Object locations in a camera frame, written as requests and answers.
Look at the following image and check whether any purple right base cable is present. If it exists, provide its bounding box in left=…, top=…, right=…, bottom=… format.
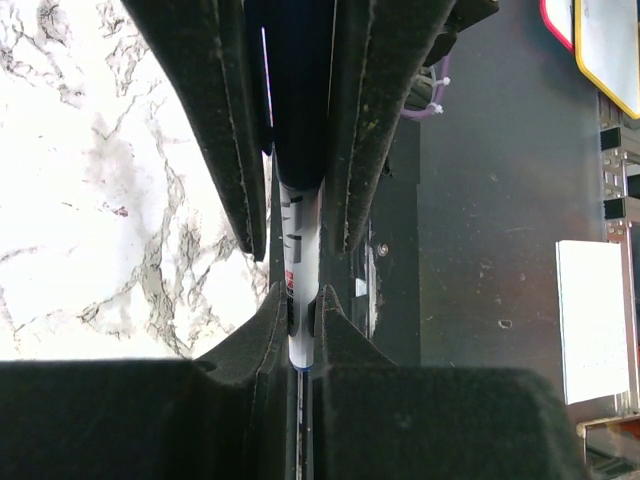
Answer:
left=402, top=52, right=452, bottom=122

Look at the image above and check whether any yellow framed whiteboard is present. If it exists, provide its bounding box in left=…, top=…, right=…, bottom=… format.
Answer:
left=574, top=0, right=639, bottom=120

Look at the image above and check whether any white blue whiteboard marker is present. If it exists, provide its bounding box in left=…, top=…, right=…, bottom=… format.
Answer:
left=244, top=1, right=334, bottom=371

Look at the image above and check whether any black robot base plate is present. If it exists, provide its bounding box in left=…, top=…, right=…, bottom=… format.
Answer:
left=348, top=119, right=421, bottom=365

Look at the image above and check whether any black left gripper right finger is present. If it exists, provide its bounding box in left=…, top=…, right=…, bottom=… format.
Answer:
left=324, top=1, right=454, bottom=254

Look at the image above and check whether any white box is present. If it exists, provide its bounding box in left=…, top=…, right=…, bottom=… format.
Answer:
left=556, top=240, right=630, bottom=405

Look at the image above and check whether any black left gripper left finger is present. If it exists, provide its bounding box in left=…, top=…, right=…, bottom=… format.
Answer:
left=124, top=0, right=267, bottom=261

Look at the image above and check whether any red framed whiteboard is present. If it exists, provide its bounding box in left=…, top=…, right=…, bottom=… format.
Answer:
left=539, top=0, right=574, bottom=52

